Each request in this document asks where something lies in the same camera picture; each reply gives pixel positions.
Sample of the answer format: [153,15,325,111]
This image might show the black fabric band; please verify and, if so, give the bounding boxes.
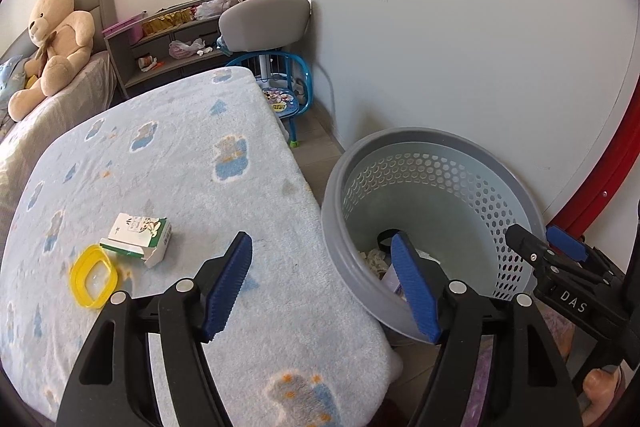
[377,231,398,258]

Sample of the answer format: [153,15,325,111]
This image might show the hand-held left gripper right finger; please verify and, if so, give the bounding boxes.
[390,231,586,427]

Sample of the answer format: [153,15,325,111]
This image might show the beige teddy bear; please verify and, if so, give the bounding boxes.
[7,0,96,122]

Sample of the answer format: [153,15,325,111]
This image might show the grey bed headboard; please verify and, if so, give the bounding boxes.
[0,0,118,98]

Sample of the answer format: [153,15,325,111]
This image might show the yellow plastic ring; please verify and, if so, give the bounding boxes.
[69,244,121,309]

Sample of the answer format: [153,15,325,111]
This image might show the grey shelf unit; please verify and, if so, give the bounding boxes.
[103,0,251,100]

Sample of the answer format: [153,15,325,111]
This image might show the white plastic bag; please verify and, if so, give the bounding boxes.
[194,0,232,20]

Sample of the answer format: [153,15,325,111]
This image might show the grey perforated basket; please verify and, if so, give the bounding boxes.
[320,125,546,342]

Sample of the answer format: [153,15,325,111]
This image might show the person's right hand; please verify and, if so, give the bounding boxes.
[582,367,623,413]

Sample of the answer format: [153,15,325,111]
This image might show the pink plastic bag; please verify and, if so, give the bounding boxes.
[169,39,206,58]

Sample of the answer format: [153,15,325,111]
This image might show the pink storage box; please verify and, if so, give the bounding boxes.
[102,13,147,42]

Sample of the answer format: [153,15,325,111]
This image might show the gold foil packets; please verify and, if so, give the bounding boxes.
[142,8,196,35]

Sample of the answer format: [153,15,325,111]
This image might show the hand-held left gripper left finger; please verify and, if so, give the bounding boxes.
[56,231,253,427]

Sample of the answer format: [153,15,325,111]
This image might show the blue printed pillow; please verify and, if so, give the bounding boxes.
[0,57,27,94]

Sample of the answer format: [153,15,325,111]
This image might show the long purple box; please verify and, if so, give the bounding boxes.
[382,267,407,299]

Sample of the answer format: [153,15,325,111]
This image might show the beige bed mattress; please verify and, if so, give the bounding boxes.
[0,52,118,188]

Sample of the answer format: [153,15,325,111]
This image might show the white wardrobe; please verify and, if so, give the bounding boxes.
[260,0,640,218]

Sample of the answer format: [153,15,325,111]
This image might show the grey chair backrest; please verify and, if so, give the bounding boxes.
[218,0,312,58]

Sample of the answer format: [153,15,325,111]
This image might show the blue child chair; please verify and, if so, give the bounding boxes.
[225,49,313,148]

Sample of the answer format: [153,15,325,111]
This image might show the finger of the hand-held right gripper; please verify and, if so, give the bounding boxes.
[546,226,621,278]
[505,224,556,278]

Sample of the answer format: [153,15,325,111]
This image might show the white green milk carton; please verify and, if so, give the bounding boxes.
[99,212,173,269]

